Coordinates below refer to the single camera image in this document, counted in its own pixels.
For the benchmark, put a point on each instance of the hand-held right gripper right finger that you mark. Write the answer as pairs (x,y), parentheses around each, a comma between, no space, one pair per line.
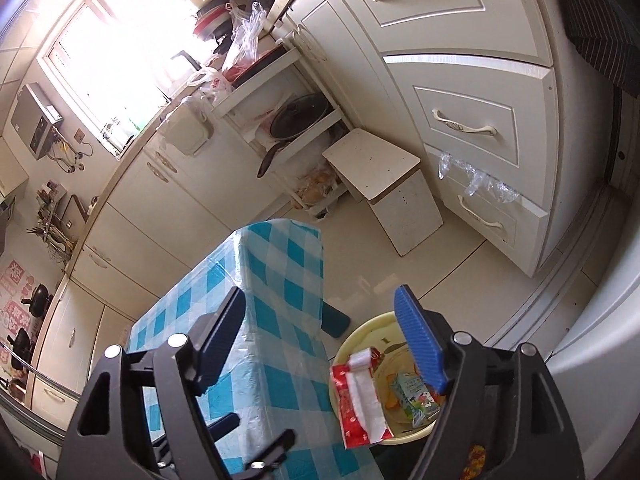
(420,340)

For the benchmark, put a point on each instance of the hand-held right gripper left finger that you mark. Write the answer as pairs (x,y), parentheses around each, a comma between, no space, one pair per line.
(220,340)

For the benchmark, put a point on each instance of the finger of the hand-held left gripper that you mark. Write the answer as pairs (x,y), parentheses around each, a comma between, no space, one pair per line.
(272,447)

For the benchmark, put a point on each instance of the small drink carton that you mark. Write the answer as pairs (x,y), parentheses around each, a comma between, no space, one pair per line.
(410,395)

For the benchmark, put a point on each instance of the pale yellow plastic basin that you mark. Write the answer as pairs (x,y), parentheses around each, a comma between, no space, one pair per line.
(360,332)

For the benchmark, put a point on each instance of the red and white snack packet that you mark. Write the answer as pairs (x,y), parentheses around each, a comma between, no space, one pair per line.
(360,410)

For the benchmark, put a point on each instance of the dark blue stool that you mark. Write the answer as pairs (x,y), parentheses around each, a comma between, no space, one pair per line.
(336,322)

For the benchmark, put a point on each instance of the blue checked plastic tablecloth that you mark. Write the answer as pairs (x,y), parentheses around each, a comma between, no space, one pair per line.
(280,270)

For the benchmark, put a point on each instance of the cream kitchen base cabinets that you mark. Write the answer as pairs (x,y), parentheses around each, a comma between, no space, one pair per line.
(150,200)

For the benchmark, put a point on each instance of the crumpled clear plastic bag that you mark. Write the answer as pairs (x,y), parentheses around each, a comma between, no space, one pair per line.
(495,187)

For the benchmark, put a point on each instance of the bag of bread rolls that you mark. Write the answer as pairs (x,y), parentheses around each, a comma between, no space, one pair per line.
(315,187)

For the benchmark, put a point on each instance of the black frying pan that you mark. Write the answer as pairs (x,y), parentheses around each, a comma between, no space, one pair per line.
(40,297)

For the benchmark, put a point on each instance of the white wooden stool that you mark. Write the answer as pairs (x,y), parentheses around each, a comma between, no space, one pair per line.
(370,160)

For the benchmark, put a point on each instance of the black wok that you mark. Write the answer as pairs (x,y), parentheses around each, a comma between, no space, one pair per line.
(22,345)

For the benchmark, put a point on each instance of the kitchen utensil rack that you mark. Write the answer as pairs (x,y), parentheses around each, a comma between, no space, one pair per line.
(50,230)

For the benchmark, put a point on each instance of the white hanging bin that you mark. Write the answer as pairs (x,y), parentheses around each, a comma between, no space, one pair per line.
(187,130)

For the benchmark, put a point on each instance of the black pan with lid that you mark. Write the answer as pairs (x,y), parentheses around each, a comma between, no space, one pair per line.
(300,117)

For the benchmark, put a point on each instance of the white red-print plastic bag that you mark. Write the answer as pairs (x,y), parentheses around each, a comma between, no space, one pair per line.
(212,85)

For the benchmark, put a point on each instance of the white shelf rack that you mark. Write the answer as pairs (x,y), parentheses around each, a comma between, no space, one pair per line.
(255,85)

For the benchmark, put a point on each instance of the kitchen faucet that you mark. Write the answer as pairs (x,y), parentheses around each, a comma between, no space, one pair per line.
(182,55)

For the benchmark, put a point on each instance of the grey water heater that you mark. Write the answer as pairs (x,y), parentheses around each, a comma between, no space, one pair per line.
(32,120)

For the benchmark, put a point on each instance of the kitchen window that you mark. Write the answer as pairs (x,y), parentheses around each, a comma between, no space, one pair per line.
(115,60)

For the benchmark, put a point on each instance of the cream drawer cabinet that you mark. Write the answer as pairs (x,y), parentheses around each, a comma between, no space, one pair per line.
(450,25)

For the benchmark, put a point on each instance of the red-lidded pots stack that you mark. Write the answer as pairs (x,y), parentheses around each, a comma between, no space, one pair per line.
(212,17)

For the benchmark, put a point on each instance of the dark striped cloth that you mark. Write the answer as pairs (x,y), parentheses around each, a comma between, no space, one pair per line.
(605,25)

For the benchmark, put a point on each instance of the pink wall stickers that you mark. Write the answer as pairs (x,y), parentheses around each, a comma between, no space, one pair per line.
(15,272)

